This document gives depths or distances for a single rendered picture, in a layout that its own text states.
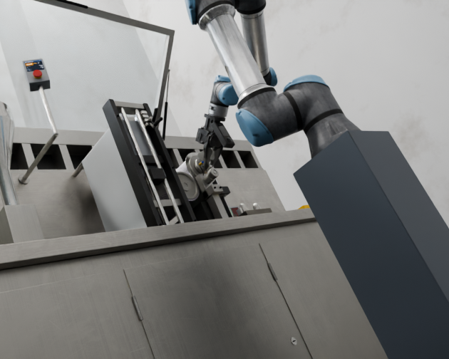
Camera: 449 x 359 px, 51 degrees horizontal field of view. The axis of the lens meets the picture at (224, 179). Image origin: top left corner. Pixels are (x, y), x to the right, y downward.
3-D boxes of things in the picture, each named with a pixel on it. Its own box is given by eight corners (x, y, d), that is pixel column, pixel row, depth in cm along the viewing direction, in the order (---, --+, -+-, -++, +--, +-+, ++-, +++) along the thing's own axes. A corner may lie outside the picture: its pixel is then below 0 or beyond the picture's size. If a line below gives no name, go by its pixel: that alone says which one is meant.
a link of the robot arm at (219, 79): (218, 75, 174) (213, 73, 182) (212, 104, 177) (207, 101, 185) (238, 79, 176) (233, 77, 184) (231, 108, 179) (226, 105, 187)
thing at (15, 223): (21, 293, 122) (-26, 113, 141) (3, 312, 130) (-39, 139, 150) (71, 283, 132) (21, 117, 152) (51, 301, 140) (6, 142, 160)
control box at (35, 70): (28, 80, 159) (21, 57, 162) (30, 92, 164) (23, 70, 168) (50, 77, 162) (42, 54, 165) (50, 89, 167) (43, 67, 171)
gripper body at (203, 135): (208, 142, 192) (214, 113, 189) (223, 149, 186) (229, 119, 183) (194, 142, 186) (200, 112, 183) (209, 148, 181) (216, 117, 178)
